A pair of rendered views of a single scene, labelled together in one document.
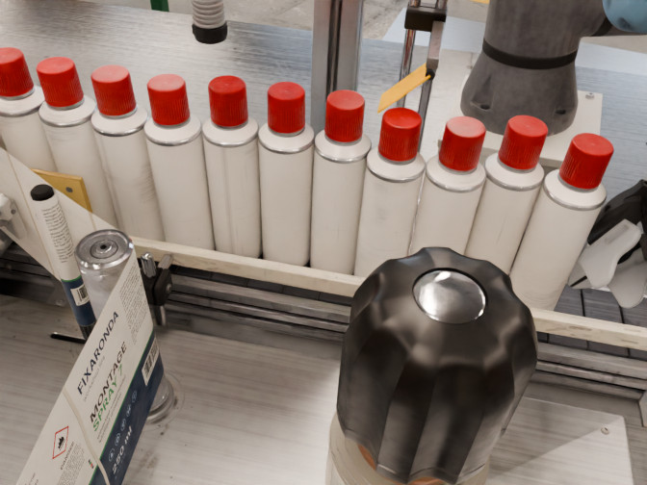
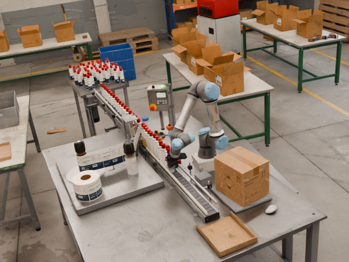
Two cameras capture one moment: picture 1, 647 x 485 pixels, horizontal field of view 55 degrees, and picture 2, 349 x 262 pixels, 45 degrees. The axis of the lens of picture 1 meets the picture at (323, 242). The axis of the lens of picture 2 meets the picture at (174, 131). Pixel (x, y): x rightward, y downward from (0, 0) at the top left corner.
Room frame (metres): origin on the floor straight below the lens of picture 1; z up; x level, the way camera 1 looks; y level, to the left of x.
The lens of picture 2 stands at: (-1.01, -2.65, 2.61)
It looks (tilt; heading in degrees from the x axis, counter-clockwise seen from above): 26 degrees down; 58
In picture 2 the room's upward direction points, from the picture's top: 6 degrees counter-clockwise
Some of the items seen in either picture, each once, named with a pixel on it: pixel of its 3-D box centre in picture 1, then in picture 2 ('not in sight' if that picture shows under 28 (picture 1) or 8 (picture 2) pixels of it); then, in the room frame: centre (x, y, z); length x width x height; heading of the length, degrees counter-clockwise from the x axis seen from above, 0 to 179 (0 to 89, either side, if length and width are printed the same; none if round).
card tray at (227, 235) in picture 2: not in sight; (225, 232); (0.29, -1.00, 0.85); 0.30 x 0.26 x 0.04; 80
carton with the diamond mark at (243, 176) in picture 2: not in sight; (241, 175); (0.66, -0.74, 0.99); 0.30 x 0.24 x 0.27; 90
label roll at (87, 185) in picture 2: not in sight; (87, 185); (-0.21, -0.04, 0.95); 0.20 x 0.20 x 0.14
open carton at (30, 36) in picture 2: not in sight; (30, 36); (1.11, 5.63, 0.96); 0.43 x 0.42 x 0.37; 159
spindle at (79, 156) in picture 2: not in sight; (82, 157); (-0.11, 0.25, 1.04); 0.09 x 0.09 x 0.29
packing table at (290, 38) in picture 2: not in sight; (285, 50); (4.64, 2.46, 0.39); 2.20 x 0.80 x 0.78; 72
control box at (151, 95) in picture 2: not in sight; (159, 97); (0.55, 0.07, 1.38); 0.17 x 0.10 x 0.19; 136
